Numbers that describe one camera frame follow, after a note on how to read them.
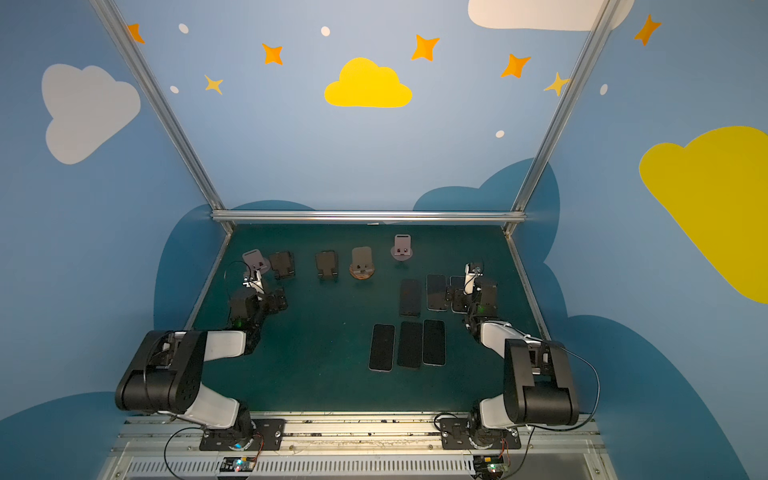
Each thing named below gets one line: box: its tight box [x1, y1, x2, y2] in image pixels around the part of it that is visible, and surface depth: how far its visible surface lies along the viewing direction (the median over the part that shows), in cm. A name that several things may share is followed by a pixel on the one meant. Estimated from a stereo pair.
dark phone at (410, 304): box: [400, 279, 421, 317], surface depth 104 cm
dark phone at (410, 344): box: [397, 321, 423, 369], surface depth 92 cm
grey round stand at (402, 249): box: [391, 234, 413, 262], surface depth 112 cm
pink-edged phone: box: [368, 323, 396, 372], surface depth 90 cm
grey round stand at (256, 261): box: [242, 249, 271, 275], surface depth 104 cm
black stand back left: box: [317, 252, 338, 283], surface depth 106 cm
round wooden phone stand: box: [349, 246, 375, 280], surface depth 106 cm
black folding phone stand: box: [269, 251, 295, 280], surface depth 106 cm
